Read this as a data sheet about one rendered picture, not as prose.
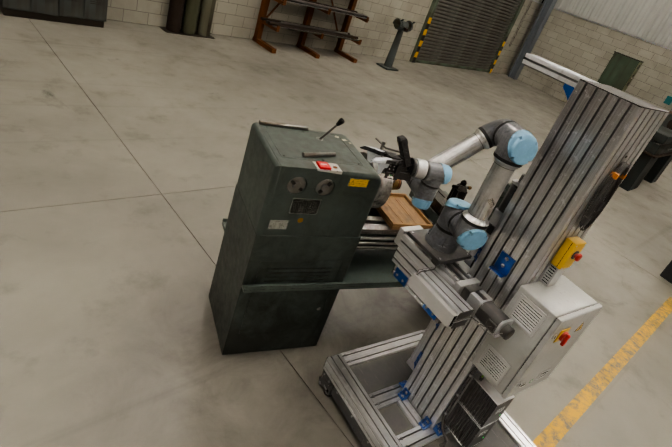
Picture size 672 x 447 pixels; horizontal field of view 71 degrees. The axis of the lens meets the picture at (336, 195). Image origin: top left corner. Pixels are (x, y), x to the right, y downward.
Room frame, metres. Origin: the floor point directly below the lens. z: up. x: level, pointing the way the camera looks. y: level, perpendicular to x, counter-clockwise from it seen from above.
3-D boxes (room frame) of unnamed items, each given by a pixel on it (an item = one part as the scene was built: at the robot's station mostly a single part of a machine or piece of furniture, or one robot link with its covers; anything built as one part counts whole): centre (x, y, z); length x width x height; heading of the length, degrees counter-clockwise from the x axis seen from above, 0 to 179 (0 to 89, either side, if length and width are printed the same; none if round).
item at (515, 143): (1.79, -0.57, 1.54); 0.15 x 0.12 x 0.55; 21
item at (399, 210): (2.64, -0.40, 0.89); 0.36 x 0.30 x 0.04; 32
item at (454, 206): (1.90, -0.53, 1.33); 0.13 x 0.12 x 0.14; 21
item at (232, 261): (2.26, 0.17, 0.43); 0.60 x 0.48 x 0.86; 122
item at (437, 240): (1.91, -0.53, 1.21); 0.15 x 0.15 x 0.10
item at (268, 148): (2.26, 0.17, 1.06); 0.59 x 0.48 x 0.39; 122
